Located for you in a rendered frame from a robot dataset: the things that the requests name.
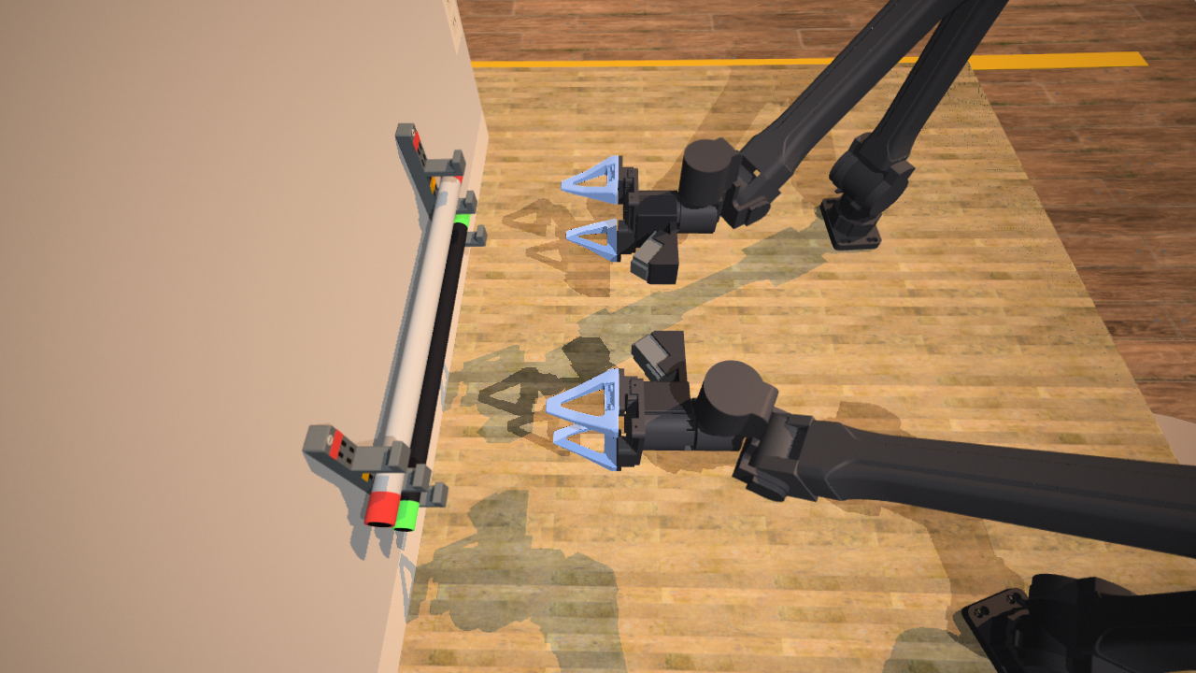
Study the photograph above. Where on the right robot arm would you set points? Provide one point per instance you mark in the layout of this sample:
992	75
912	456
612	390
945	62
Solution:
714	173

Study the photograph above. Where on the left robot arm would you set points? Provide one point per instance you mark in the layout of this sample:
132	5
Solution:
1141	504

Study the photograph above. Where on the beige bar with red ends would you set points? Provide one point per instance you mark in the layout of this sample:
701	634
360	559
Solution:
385	497

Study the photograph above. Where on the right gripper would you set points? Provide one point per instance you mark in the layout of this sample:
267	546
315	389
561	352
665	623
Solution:
618	177

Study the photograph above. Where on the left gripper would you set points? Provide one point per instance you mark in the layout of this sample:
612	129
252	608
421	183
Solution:
663	431

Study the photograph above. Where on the black bar with green ends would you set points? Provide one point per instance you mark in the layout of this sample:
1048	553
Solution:
420	443

